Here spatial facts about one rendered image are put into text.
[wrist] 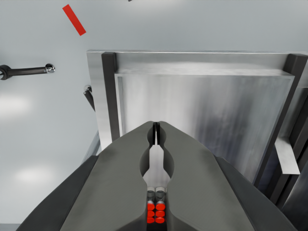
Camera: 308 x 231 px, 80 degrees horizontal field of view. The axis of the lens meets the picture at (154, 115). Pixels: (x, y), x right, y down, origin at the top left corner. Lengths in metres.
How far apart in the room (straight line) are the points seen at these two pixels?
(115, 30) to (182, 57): 0.92
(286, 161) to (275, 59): 0.18
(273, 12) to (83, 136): 1.47
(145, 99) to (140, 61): 0.07
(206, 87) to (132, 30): 0.91
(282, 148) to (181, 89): 0.22
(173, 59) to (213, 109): 0.11
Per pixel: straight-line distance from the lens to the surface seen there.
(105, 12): 1.21
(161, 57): 0.30
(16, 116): 1.68
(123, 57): 0.31
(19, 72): 1.35
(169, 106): 0.33
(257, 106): 0.37
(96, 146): 1.02
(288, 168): 0.42
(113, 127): 0.34
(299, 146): 0.44
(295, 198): 0.59
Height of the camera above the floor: 1.18
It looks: 62 degrees down
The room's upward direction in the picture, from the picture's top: 179 degrees counter-clockwise
